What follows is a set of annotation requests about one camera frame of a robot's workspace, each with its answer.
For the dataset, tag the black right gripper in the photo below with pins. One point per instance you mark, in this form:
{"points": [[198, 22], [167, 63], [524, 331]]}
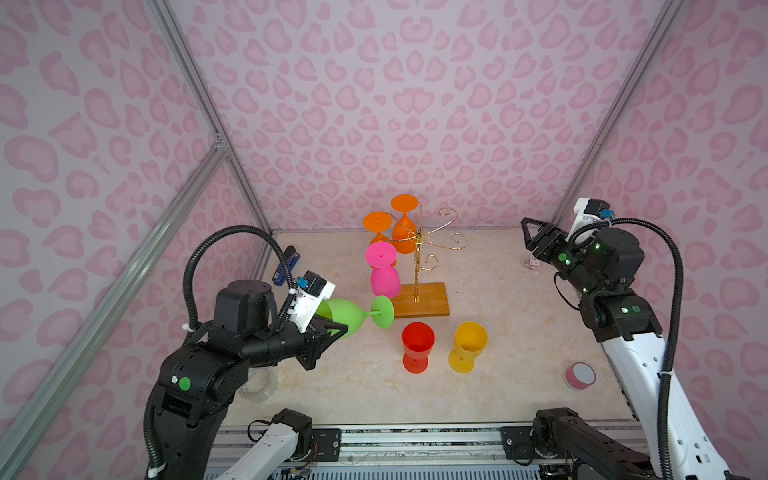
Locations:
{"points": [[542, 239]]}

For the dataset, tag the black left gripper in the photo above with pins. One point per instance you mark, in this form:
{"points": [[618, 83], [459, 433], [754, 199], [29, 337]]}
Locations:
{"points": [[320, 340]]}

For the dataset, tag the green plastic wine glass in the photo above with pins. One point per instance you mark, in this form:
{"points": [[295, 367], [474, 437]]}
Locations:
{"points": [[348, 313]]}

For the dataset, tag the red plastic wine glass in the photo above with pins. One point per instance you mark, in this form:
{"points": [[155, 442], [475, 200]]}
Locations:
{"points": [[418, 341]]}

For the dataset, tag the yellow plastic wine glass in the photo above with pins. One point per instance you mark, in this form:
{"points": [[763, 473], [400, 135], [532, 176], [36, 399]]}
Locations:
{"points": [[470, 340]]}

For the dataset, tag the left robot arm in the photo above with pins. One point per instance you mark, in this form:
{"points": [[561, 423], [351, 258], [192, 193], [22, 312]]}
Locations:
{"points": [[198, 381]]}

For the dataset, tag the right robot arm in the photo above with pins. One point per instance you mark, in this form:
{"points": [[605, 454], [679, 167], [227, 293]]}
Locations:
{"points": [[600, 261]]}

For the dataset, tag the pink plastic wine glass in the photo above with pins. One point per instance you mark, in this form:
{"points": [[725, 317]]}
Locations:
{"points": [[384, 279]]}

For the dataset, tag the wooden rack base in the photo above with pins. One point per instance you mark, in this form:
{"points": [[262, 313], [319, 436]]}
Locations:
{"points": [[423, 300]]}

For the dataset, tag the orange wine glass rear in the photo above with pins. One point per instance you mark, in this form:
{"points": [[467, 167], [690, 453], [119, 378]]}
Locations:
{"points": [[404, 226]]}

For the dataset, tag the orange wine glass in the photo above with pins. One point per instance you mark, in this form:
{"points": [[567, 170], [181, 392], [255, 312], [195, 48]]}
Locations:
{"points": [[379, 228], [404, 226]]}

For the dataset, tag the orange wine glass front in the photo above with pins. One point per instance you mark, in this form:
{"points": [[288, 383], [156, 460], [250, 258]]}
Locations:
{"points": [[379, 228]]}

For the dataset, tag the clear tape roll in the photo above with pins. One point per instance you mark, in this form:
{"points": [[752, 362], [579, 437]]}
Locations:
{"points": [[260, 385]]}

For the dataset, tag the pink tape roll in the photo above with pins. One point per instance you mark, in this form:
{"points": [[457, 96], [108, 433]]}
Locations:
{"points": [[580, 376]]}

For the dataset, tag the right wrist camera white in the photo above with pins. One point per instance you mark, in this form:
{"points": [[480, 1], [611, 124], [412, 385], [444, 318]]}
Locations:
{"points": [[588, 211]]}

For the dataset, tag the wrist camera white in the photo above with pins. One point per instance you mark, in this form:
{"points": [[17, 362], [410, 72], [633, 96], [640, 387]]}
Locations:
{"points": [[311, 290], [588, 211]]}

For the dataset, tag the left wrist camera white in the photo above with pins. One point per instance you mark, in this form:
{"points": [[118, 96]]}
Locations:
{"points": [[311, 290]]}

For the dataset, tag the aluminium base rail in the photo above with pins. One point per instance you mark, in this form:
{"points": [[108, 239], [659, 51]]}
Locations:
{"points": [[468, 451]]}

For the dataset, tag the gold wire glass rack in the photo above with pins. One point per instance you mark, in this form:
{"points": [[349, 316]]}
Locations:
{"points": [[423, 237]]}

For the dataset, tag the aluminium frame corner post right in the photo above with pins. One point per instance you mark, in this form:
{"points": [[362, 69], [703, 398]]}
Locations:
{"points": [[662, 28]]}

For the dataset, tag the aluminium frame corner post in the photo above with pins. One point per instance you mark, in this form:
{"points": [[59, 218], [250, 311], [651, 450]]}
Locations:
{"points": [[210, 108], [662, 28]]}

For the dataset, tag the aluminium diagonal frame bar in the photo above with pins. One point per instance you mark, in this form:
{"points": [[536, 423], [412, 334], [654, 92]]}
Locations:
{"points": [[37, 416]]}

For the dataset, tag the aluminium frame corner post left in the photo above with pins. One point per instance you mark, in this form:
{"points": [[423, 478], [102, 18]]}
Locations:
{"points": [[210, 108]]}

